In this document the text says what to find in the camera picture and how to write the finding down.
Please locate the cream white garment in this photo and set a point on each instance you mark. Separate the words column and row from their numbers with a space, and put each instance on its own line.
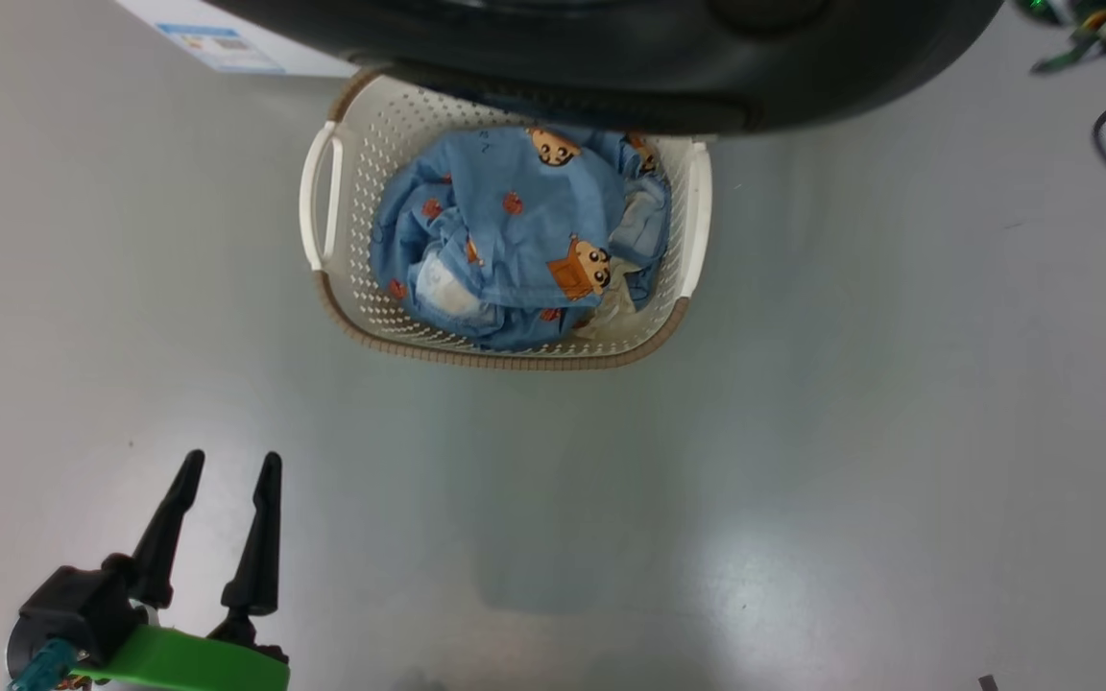
column 613, row 299

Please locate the blue energy label sticker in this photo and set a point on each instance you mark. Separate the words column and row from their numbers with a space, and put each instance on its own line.
column 222, row 46

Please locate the black round washing machine door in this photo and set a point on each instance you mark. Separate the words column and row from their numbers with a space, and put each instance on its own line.
column 611, row 58

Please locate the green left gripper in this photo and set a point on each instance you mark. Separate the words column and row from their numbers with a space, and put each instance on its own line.
column 188, row 669

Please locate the cream perforated laundry basket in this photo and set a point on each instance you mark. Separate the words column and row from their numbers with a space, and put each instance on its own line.
column 351, row 173

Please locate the white washing machine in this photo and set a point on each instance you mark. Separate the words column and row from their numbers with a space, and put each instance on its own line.
column 169, row 11

